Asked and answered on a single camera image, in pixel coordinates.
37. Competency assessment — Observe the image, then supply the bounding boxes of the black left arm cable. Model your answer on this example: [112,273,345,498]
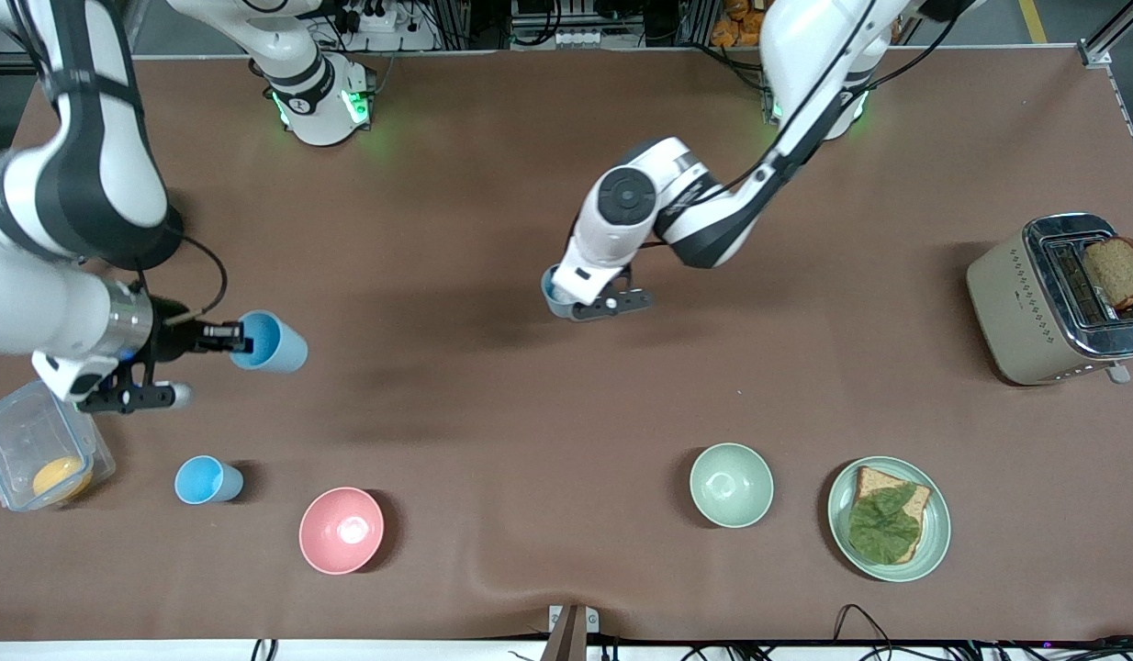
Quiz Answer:
[695,0,958,214]

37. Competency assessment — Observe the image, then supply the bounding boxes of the aluminium frame profile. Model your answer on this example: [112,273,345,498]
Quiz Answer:
[1076,0,1133,122]

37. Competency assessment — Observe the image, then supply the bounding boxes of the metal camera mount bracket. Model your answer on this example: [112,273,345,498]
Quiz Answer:
[548,603,600,661]

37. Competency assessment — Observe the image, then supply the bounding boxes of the dark toast slice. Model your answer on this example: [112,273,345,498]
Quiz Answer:
[1083,237,1133,309]

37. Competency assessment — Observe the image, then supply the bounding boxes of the black looped floor cable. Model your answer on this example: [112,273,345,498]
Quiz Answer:
[833,603,900,645]

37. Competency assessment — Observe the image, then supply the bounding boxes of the white power strip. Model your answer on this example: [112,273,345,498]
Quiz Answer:
[340,0,404,34]

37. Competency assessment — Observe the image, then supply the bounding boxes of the clear plastic food container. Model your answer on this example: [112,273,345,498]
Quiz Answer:
[0,380,118,512]

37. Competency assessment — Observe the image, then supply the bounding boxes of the beige and chrome toaster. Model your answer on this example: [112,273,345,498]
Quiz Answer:
[967,213,1133,387]

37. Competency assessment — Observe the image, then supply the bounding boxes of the grey-blue plastic cup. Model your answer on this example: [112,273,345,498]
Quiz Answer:
[541,264,578,320]

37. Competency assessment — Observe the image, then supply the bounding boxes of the green lettuce leaf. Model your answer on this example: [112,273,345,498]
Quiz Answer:
[848,485,923,564]

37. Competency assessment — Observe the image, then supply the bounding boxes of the yellow round food piece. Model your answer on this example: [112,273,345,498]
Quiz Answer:
[32,456,95,501]

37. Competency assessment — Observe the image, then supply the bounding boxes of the bright blue plastic cup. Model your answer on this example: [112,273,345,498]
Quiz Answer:
[229,310,308,374]
[174,455,244,505]

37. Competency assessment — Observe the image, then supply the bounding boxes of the pale green plate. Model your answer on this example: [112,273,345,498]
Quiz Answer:
[827,456,951,583]

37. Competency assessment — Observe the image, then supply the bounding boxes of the brown table cloth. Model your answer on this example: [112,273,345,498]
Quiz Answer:
[0,46,1133,644]

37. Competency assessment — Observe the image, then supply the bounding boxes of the pink bowl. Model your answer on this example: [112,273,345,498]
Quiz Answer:
[299,487,385,576]

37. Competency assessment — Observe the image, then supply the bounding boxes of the brown bread slice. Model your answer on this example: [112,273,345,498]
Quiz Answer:
[851,466,933,564]

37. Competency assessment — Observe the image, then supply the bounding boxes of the orange snack packets pile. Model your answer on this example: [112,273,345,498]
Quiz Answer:
[711,0,771,48]

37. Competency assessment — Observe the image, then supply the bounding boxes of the pale green bowl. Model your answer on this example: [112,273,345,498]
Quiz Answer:
[690,443,775,529]

